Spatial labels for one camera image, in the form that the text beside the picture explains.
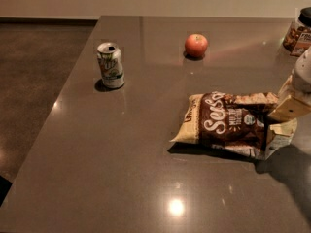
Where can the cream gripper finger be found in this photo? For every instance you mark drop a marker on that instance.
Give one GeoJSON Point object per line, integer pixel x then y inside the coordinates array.
{"type": "Point", "coordinates": [284, 128]}

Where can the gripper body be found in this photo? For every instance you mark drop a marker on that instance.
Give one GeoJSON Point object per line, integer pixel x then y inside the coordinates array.
{"type": "Point", "coordinates": [303, 76]}

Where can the brown sea salt chip bag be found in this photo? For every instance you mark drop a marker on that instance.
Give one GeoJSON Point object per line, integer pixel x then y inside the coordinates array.
{"type": "Point", "coordinates": [237, 123]}

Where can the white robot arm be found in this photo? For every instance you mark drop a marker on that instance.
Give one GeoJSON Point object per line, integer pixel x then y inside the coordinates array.
{"type": "Point", "coordinates": [302, 81]}

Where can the clear jar of nuts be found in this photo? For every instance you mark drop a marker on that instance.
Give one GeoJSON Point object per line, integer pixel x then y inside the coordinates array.
{"type": "Point", "coordinates": [298, 37]}

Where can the red apple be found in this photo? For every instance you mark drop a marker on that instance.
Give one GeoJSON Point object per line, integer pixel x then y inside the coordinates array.
{"type": "Point", "coordinates": [196, 45]}

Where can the green and white soda can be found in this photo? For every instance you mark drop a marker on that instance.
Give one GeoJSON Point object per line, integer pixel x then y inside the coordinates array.
{"type": "Point", "coordinates": [110, 64]}

